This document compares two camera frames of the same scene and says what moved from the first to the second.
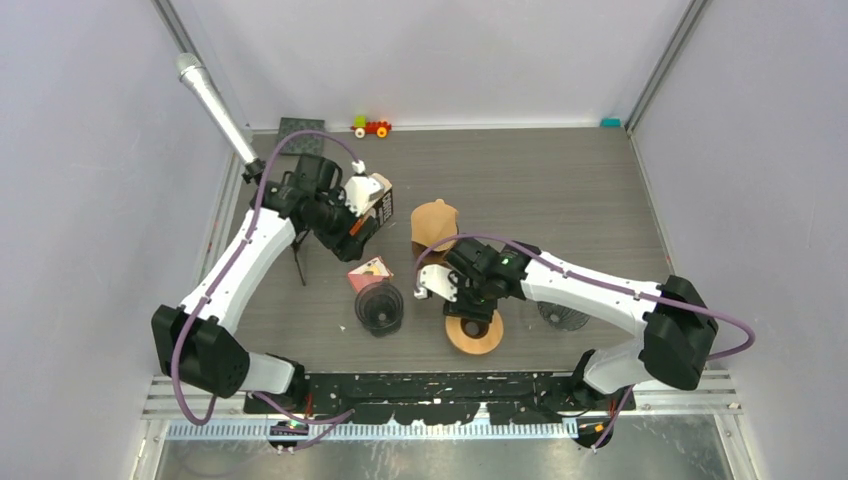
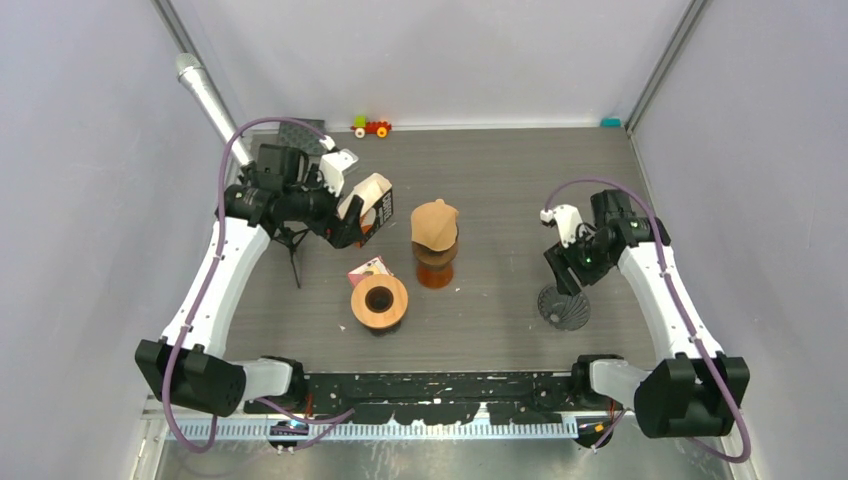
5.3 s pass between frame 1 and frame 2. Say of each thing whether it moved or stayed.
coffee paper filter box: stayed
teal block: stayed
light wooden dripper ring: moved
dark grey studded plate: stayed
